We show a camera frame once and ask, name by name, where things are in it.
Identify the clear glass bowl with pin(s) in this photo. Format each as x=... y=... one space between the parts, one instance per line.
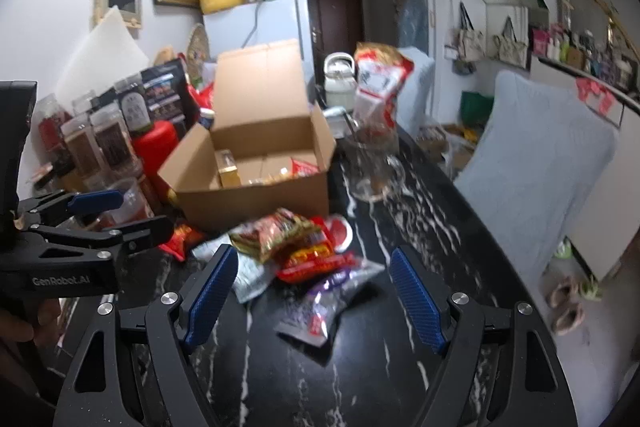
x=372 y=167

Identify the red and white snack packet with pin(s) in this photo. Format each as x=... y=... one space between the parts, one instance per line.
x=337 y=232

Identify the group of clear plastic jars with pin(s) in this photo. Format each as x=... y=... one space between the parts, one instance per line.
x=100 y=142

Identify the small wooden frame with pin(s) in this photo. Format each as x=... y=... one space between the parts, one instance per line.
x=119 y=2

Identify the red yellow-print snack packet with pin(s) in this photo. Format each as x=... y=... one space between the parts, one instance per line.
x=315 y=264

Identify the white jug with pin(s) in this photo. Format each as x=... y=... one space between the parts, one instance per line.
x=340 y=82

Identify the large red white snack bag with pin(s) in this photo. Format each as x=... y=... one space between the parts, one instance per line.
x=382 y=77

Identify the clear packet of yellow snacks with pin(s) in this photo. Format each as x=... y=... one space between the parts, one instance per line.
x=270 y=177

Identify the row of bottles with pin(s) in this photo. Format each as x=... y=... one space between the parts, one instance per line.
x=575 y=52

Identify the hanging tote bag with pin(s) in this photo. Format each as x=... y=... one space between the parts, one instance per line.
x=511 y=47
x=472 y=39

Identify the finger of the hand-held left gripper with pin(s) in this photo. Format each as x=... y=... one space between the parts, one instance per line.
x=95 y=202
x=135 y=232

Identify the white patterned snack packet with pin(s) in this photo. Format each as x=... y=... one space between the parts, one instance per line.
x=245 y=274

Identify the small red foil packet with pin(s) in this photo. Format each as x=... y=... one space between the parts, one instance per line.
x=305 y=168

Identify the red canister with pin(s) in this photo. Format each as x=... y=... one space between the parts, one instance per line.
x=156 y=152

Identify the black pouch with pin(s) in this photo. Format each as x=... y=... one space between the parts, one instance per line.
x=167 y=92

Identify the brown and gold snack packet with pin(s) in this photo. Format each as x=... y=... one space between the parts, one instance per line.
x=277 y=234

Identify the green slipper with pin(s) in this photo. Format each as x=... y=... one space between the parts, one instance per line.
x=564 y=248
x=589 y=289

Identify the chair with light blue cover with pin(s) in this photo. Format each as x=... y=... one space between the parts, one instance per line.
x=535 y=167
x=417 y=87

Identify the pink sticky notes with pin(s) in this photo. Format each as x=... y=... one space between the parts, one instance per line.
x=595 y=94

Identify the dark wooden door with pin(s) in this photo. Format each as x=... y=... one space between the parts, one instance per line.
x=332 y=17

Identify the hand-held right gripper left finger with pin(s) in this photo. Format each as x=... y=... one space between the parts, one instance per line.
x=210 y=292

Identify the white foam board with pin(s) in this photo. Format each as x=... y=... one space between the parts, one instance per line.
x=107 y=52

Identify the green bin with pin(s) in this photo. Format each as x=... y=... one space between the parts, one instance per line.
x=477 y=107

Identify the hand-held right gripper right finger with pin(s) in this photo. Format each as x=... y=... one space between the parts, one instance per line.
x=417 y=302

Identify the blue hanging cloth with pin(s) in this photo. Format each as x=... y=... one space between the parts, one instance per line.
x=416 y=12

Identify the woven fan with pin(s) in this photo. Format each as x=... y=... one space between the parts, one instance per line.
x=198 y=52

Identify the brown cardboard box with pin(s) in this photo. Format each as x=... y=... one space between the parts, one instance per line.
x=270 y=107

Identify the small red snack packet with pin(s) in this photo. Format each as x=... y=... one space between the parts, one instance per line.
x=182 y=241

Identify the person's left hand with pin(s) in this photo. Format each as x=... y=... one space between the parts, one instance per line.
x=27 y=322

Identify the pink slipper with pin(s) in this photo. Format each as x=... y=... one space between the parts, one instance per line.
x=570 y=319
x=562 y=289

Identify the white cabinet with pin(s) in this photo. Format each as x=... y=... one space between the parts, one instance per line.
x=600 y=207

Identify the white fridge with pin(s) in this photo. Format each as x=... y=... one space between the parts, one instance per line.
x=280 y=24

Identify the purple snack packet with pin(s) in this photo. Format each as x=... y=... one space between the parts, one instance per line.
x=325 y=302

